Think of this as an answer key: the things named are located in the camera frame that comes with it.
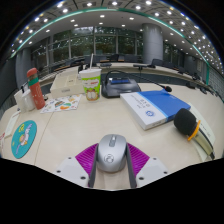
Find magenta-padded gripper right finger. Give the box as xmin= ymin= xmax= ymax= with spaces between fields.
xmin=125 ymin=143 xmax=170 ymax=189

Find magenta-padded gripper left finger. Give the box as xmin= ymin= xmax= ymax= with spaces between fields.
xmin=53 ymin=143 xmax=99 ymax=189

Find silver computer mouse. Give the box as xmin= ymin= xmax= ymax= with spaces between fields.
xmin=96 ymin=133 xmax=128 ymax=174

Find round teal cartoon mouse pad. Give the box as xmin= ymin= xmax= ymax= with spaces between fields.
xmin=10 ymin=119 xmax=38 ymax=160

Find black handheld microphone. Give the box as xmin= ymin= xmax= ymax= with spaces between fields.
xmin=173 ymin=107 xmax=216 ymax=160

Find blue and white book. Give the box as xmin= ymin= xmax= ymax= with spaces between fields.
xmin=119 ymin=89 xmax=192 ymax=131

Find colourful sticker sheet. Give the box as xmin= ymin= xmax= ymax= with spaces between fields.
xmin=40 ymin=93 xmax=83 ymax=114

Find pale yellow booklet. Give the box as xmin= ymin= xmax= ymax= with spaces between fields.
xmin=188 ymin=103 xmax=217 ymax=161

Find red and white leaflet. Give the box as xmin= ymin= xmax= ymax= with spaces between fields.
xmin=0 ymin=131 xmax=6 ymax=158

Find white lidded ceramic mug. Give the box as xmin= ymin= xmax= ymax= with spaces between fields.
xmin=21 ymin=89 xmax=37 ymax=112

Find white paper cup stack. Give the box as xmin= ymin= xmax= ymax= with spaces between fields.
xmin=13 ymin=89 xmax=28 ymax=114

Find white cardboard box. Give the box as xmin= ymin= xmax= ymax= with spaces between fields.
xmin=49 ymin=67 xmax=86 ymax=100

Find orange-red bottle with green band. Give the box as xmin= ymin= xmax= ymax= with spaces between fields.
xmin=26 ymin=67 xmax=46 ymax=111

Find printed paper cup with straw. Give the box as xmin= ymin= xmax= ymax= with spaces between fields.
xmin=78 ymin=53 xmax=102 ymax=102

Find black desk microphone console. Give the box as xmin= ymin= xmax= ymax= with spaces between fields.
xmin=100 ymin=69 xmax=173 ymax=99

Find long curved conference desk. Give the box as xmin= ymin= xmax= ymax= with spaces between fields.
xmin=39 ymin=61 xmax=204 ymax=88

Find dark office chairs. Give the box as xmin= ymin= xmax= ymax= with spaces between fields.
xmin=49 ymin=53 xmax=214 ymax=98

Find ceiling lights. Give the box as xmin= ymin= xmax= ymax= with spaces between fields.
xmin=9 ymin=0 xmax=224 ymax=68

